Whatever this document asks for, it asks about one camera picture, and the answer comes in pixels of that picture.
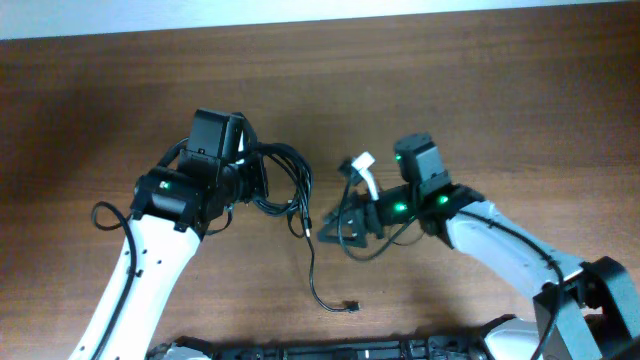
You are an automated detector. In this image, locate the black cable bundle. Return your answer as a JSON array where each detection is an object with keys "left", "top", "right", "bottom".
[{"left": 249, "top": 142, "right": 315, "bottom": 239}]

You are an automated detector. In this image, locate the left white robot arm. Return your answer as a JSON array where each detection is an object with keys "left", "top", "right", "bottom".
[{"left": 71, "top": 109, "right": 268, "bottom": 359}]

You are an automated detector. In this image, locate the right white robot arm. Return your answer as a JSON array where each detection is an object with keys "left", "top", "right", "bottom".
[{"left": 317, "top": 133, "right": 639, "bottom": 359}]

